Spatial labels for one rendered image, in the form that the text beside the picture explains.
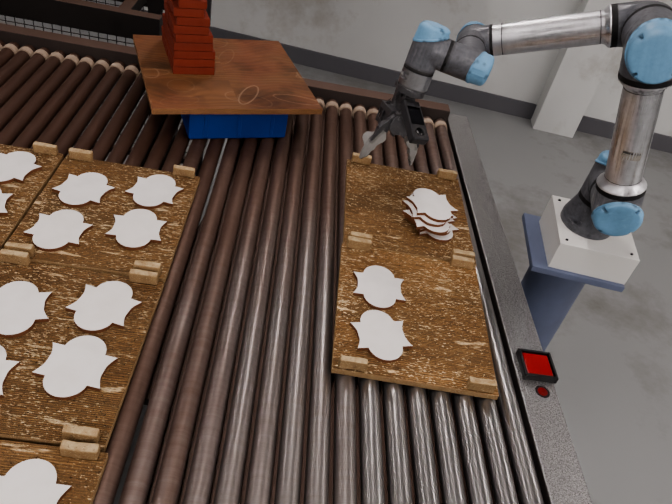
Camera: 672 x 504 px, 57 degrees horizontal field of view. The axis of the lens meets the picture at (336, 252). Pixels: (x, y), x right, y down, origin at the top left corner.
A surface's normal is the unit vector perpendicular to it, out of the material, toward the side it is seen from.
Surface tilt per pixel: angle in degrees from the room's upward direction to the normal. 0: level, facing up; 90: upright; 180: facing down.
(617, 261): 90
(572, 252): 90
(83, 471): 0
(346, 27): 90
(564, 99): 90
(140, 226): 0
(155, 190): 0
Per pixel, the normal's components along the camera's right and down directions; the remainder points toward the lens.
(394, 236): 0.18, -0.75
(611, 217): -0.24, 0.73
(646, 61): -0.26, 0.53
